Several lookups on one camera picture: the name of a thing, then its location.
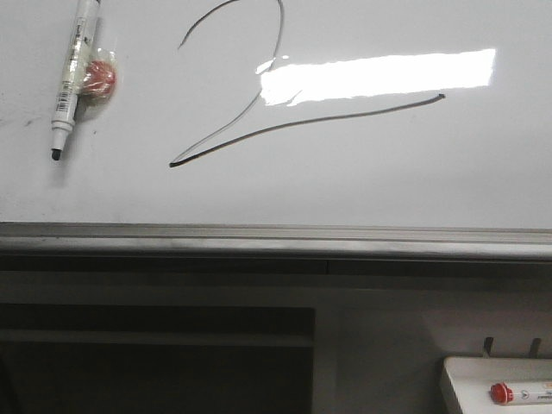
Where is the white black-tipped whiteboard marker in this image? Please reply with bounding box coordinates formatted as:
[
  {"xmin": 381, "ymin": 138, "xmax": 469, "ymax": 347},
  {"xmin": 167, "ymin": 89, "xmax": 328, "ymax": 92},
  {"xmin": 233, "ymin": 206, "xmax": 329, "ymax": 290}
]
[{"xmin": 51, "ymin": 0, "xmax": 101, "ymax": 161}]

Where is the white whiteboard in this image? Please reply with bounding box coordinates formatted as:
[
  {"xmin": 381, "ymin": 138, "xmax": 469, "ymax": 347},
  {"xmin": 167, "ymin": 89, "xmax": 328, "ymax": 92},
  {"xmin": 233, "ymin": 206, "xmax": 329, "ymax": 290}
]
[{"xmin": 1, "ymin": 1, "xmax": 551, "ymax": 229}]

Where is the red round object under tape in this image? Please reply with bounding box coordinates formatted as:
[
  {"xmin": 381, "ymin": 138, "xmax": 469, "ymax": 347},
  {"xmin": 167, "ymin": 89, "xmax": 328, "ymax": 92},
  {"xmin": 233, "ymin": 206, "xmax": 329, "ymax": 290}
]
[{"xmin": 80, "ymin": 48, "xmax": 117, "ymax": 106}]

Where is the dark metal hook left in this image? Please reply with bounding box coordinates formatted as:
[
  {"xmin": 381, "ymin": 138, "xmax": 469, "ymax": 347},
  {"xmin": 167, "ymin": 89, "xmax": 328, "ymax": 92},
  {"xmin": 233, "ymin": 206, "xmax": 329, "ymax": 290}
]
[{"xmin": 482, "ymin": 336, "xmax": 494, "ymax": 358}]

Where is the white marker holder tray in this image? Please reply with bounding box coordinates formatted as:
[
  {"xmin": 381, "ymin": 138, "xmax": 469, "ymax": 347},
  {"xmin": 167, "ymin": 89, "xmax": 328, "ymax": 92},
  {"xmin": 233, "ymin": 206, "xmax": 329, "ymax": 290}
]
[{"xmin": 440, "ymin": 356, "xmax": 551, "ymax": 413}]

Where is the red-capped white marker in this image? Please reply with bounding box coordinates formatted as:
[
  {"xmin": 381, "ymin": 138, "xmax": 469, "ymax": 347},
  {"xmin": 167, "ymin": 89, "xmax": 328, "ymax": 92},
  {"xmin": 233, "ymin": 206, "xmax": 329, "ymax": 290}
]
[{"xmin": 489, "ymin": 381, "xmax": 551, "ymax": 405}]

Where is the grey aluminium whiteboard tray rail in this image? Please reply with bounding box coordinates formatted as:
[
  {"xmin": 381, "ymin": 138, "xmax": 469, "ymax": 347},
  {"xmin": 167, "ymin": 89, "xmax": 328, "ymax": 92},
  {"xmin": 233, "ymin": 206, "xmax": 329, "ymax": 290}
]
[{"xmin": 1, "ymin": 222, "xmax": 551, "ymax": 261}]

